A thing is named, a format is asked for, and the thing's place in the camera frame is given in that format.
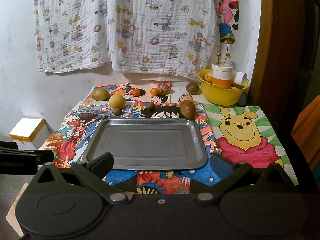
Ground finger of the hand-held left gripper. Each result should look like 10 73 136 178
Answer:
0 141 17 151
0 149 55 167

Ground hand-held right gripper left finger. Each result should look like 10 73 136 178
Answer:
30 152 129 204

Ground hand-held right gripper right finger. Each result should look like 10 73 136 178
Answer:
191 152 297 203

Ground metal tray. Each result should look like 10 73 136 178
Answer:
86 118 209 170

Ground yellow lemon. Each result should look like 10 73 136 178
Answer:
108 94 126 110

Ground olive brown mango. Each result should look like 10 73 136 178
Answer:
180 100 196 118

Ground green-yellow round fruit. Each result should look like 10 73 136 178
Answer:
92 87 109 101

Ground pale striped pepino melon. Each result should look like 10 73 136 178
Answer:
178 93 193 104

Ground brown kiwi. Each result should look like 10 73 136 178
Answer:
186 82 200 95

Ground purple striped pepino melon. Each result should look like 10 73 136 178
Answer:
157 82 173 95

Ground white box with yellow tape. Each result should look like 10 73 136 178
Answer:
9 118 50 150

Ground yellow bear drawing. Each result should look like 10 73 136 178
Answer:
202 106 299 186

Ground yellow plastic bowl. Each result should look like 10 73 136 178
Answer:
196 69 249 106

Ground cartoon children drawing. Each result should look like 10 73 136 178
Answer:
86 82 148 103

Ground cartoon boy face drawing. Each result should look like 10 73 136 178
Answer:
132 93 172 105

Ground white paper roll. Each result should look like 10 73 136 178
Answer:
234 72 248 85

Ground white and orange cup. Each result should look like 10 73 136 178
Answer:
212 64 233 89

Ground orange wooden board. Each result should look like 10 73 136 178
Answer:
291 97 320 167

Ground thin plant stem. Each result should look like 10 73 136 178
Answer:
217 44 232 65

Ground white printed muslin blanket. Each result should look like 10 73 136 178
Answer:
34 0 113 73
106 0 222 77

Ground brown wooden cabinet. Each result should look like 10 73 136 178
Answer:
250 0 320 170

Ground pink cartoon wall poster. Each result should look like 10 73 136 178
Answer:
217 0 240 44

